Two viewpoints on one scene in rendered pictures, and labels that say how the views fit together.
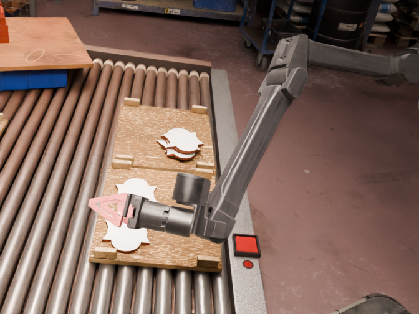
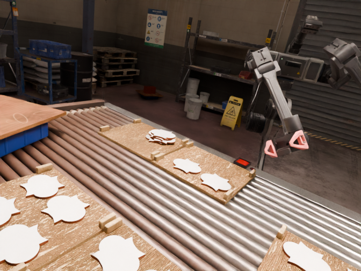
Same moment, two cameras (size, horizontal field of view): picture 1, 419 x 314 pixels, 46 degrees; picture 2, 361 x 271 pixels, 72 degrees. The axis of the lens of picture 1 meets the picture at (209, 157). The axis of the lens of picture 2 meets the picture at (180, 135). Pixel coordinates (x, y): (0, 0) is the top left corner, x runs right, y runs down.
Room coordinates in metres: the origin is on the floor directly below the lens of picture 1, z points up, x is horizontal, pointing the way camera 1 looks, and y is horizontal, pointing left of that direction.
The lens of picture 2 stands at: (0.47, 1.04, 1.52)
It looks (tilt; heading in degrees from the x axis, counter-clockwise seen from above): 22 degrees down; 312
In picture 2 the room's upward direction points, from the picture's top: 11 degrees clockwise
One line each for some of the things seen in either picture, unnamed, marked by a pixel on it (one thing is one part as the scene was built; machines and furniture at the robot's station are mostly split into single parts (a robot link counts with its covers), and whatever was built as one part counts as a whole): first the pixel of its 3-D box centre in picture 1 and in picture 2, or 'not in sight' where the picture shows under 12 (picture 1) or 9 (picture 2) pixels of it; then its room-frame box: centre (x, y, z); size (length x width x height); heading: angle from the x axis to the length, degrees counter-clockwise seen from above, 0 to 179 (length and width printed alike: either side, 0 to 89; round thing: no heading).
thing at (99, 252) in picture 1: (105, 253); (228, 194); (0.88, 0.22, 0.95); 0.06 x 0.02 x 0.03; 99
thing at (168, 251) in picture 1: (159, 213); (204, 169); (1.09, 0.11, 0.93); 0.41 x 0.35 x 0.02; 9
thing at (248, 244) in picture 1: (245, 245); (242, 163); (1.04, -0.15, 0.92); 0.06 x 0.06 x 0.01; 9
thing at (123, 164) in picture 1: (121, 164); (159, 157); (1.26, 0.27, 0.95); 0.06 x 0.02 x 0.03; 99
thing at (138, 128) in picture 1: (164, 136); (144, 138); (1.51, 0.18, 0.93); 0.41 x 0.35 x 0.02; 10
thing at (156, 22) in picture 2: not in sight; (155, 28); (5.97, -3.40, 1.55); 0.61 x 0.02 x 0.91; 17
